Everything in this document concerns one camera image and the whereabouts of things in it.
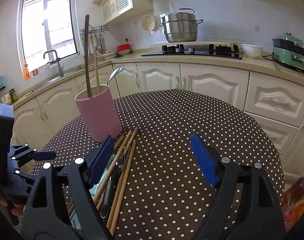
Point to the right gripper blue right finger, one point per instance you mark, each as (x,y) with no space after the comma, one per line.
(207,159)

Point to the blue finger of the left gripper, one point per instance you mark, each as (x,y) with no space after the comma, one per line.
(43,155)

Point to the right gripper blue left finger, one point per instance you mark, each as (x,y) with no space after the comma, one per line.
(98,159)

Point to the dark metal spoon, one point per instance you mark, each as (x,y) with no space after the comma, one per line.
(110,191)

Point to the wooden chopstick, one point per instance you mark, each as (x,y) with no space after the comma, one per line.
(120,151)
(119,194)
(96,68)
(125,151)

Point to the lower kitchen cabinets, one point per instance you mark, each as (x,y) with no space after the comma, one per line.
(272,94)

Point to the kitchen faucet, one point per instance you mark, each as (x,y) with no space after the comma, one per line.
(55,61)

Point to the person's left hand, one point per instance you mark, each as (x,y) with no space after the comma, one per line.
(16,210)

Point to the pink utensil holder cup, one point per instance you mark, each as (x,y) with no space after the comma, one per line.
(99,112)

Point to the brown polka dot tablecloth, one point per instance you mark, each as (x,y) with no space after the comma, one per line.
(166,196)

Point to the metal spoon in cup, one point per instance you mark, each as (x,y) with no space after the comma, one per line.
(114,73)

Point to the black gas stove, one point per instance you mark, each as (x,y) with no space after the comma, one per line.
(231,52)

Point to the wooden chopstick in cup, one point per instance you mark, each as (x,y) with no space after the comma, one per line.
(96,68)

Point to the red bowl container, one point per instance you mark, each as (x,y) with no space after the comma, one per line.
(124,49)

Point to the white bowl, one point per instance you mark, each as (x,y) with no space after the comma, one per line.
(252,51)

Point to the hanging utensil rack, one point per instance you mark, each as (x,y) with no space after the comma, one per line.
(96,42)

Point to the window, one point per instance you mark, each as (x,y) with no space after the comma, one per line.
(46,25)

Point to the stainless steel steamer pot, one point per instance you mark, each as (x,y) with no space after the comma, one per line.
(181,26)

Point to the green electric cooker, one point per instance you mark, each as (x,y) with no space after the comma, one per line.
(288,51)

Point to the tall dark wooden utensil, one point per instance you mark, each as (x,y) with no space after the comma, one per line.
(86,30)

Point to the round cream strainer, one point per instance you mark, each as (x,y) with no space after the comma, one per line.
(148,23)

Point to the upper lattice cabinet left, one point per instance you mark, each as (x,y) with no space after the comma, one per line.
(116,11)

